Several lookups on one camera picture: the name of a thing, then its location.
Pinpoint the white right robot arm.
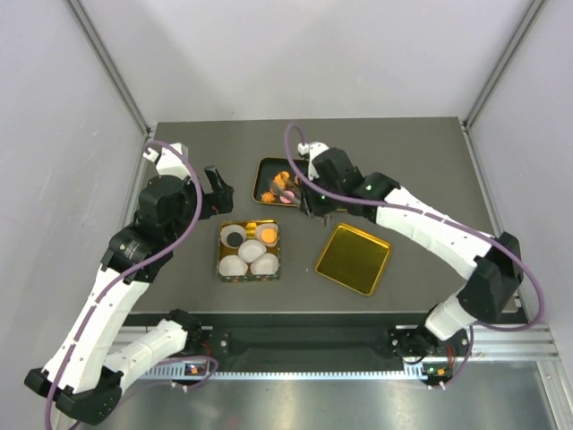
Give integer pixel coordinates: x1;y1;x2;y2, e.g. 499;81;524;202
297;142;524;356

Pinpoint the orange round cookie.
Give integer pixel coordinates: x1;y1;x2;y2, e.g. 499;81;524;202
261;228;278;245

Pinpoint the orange star cookie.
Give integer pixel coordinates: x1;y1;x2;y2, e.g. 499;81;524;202
261;192;276;203

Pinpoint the pink round cookie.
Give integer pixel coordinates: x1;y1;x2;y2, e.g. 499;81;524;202
279;190;295;204

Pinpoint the orange bird cookie left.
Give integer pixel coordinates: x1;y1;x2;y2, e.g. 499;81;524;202
273;171;290;189

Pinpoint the white paper cup bottom right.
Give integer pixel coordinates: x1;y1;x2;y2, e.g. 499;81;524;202
250;253;279;276

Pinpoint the gold square cookie tin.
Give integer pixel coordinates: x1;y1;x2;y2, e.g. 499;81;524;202
216;219;281;283

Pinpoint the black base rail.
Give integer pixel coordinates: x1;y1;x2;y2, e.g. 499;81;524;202
124;312;529;373

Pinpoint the white paper cup top left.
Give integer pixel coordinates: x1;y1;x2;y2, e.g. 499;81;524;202
221;224;246;247

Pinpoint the white paper cup bottom left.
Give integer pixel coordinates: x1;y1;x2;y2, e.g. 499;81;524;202
218;255;249;277

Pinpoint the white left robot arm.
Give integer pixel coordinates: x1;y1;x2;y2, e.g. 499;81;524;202
24;141;234;429

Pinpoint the white paper cup centre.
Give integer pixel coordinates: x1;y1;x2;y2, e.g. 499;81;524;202
237;239;267;264

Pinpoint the gold square tin lid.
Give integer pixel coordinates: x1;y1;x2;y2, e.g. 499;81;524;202
315;223;392;297

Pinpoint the black sandwich cookie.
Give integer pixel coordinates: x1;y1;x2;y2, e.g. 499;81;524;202
227;232;244;248

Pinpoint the black rectangular tray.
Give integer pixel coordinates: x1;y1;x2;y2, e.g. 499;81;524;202
252;157;303;211

